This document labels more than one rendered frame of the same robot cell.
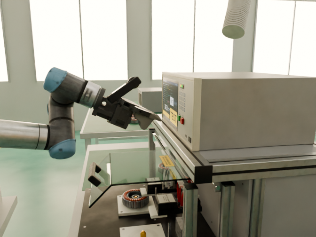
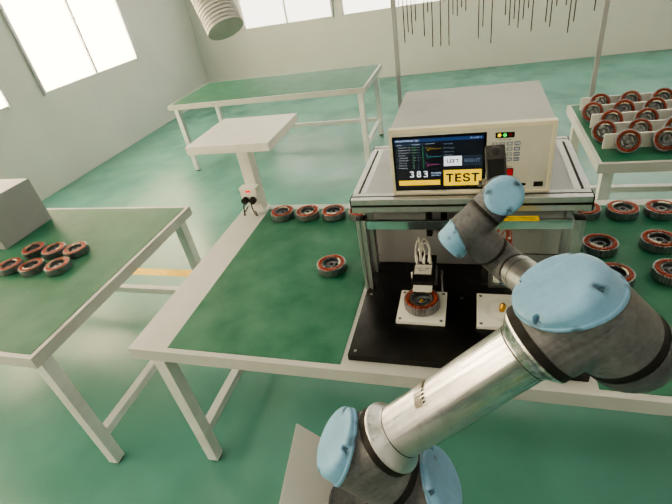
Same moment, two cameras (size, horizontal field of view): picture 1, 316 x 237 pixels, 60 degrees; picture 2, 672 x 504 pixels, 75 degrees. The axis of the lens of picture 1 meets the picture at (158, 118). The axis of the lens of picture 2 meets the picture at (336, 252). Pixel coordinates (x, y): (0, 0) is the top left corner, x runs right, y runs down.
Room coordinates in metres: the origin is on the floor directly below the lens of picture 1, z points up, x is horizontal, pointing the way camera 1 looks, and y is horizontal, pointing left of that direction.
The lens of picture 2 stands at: (0.72, 1.11, 1.74)
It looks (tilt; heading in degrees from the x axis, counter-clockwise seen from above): 34 degrees down; 301
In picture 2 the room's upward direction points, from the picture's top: 11 degrees counter-clockwise
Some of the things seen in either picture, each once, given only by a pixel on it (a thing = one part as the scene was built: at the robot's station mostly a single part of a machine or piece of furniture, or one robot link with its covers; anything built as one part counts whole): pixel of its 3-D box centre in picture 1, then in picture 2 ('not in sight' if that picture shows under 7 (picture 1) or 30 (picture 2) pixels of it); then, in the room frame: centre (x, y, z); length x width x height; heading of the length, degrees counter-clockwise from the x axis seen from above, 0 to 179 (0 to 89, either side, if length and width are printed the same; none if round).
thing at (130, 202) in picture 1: (135, 198); (421, 301); (1.05, 0.09, 0.80); 0.11 x 0.11 x 0.04
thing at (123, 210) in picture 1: (135, 203); (422, 307); (1.05, 0.09, 0.78); 0.15 x 0.15 x 0.01; 10
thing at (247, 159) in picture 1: (223, 134); (464, 172); (0.99, -0.24, 1.09); 0.68 x 0.44 x 0.05; 10
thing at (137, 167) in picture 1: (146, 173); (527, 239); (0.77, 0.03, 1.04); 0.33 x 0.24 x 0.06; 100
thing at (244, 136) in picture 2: not in sight; (256, 178); (1.93, -0.34, 0.98); 0.37 x 0.35 x 0.46; 10
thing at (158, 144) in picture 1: (165, 154); (462, 224); (0.95, -0.03, 1.03); 0.62 x 0.01 x 0.03; 10
